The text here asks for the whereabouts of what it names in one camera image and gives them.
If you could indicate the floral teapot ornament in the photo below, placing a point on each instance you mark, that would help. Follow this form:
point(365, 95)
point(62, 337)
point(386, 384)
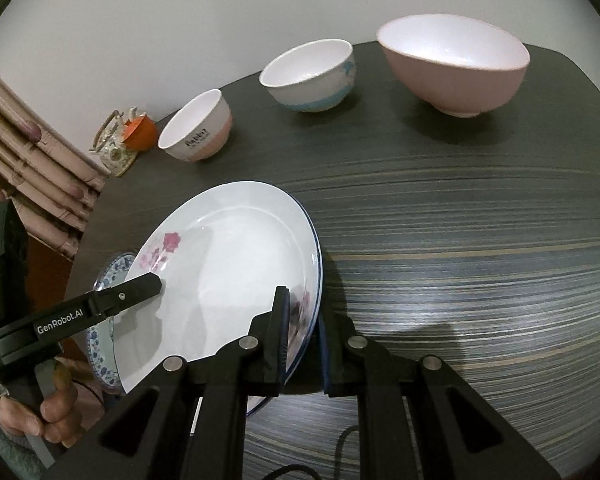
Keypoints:
point(112, 157)

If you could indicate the small white printed bowl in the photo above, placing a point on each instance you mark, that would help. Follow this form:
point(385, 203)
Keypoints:
point(200, 135)

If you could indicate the beige patterned curtain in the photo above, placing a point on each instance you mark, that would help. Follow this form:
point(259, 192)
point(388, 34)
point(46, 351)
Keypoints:
point(30, 170)

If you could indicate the large blue floral plate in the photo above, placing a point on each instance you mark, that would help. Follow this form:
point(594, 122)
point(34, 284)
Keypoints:
point(105, 360)

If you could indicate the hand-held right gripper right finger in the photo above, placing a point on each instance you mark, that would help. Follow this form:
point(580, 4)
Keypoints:
point(325, 355)

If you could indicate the large pink bowl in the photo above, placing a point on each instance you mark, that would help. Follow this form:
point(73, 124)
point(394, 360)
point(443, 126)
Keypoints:
point(455, 85)

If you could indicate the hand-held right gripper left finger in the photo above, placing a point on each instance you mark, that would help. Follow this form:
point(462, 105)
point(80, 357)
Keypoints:
point(275, 340)

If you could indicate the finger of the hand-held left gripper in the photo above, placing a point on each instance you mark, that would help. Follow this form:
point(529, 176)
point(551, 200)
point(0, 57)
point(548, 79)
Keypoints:
point(130, 292)

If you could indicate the white bowl with blue pattern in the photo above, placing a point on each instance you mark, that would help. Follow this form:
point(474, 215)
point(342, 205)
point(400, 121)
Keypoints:
point(310, 85)

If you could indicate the orange cup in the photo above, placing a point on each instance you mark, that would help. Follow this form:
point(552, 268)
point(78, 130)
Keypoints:
point(142, 135)

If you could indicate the person's left hand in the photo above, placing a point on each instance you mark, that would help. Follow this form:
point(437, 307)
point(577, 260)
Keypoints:
point(62, 410)

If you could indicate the white plate with pink flowers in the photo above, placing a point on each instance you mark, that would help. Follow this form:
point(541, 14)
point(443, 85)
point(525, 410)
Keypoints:
point(220, 260)

